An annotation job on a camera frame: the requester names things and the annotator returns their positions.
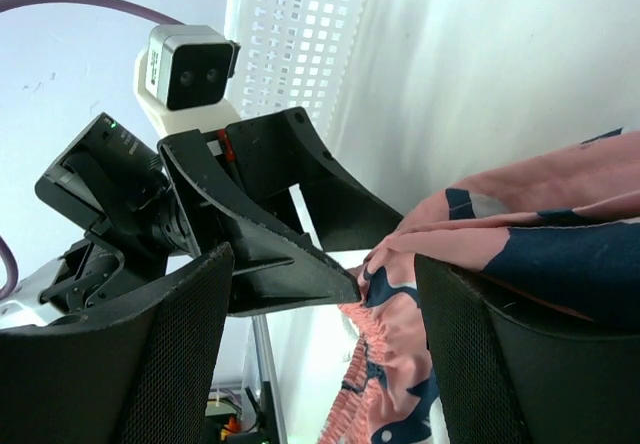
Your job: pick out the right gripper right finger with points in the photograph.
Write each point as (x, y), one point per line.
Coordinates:
(510, 370)

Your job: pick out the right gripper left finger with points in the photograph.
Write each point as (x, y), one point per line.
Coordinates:
(136, 369)

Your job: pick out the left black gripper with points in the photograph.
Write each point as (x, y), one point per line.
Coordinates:
(232, 186)

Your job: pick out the pink star patterned shorts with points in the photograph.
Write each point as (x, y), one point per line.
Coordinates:
(560, 229)

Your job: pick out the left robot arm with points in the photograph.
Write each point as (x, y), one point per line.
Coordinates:
(116, 190)

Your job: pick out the white plastic basket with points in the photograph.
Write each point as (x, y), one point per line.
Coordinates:
(292, 53)

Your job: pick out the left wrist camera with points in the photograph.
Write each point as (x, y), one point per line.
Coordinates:
(180, 79)

